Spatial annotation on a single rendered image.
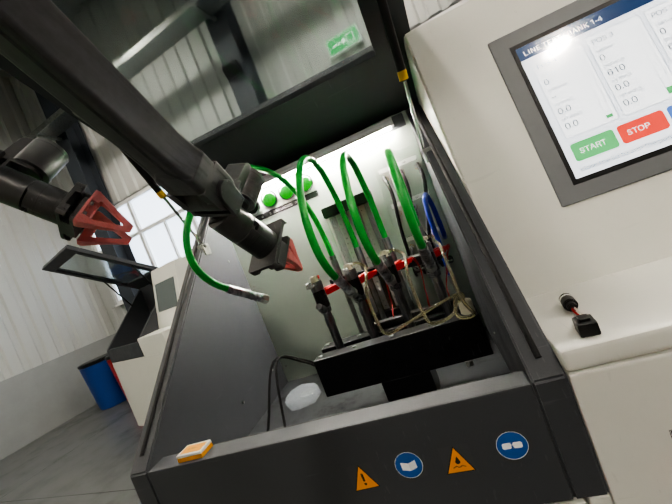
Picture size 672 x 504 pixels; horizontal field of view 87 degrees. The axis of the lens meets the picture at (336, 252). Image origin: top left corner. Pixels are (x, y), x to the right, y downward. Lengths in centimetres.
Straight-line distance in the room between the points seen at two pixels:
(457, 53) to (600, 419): 66
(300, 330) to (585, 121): 86
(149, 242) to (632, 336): 676
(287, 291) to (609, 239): 79
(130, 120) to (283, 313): 79
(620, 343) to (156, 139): 58
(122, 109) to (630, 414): 66
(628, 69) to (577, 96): 9
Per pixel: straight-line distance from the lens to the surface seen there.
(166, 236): 663
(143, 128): 47
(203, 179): 52
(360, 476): 60
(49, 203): 73
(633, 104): 82
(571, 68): 83
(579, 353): 52
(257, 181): 64
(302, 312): 110
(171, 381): 82
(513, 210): 73
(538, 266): 72
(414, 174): 99
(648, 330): 54
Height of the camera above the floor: 121
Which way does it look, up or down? 2 degrees down
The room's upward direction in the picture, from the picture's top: 21 degrees counter-clockwise
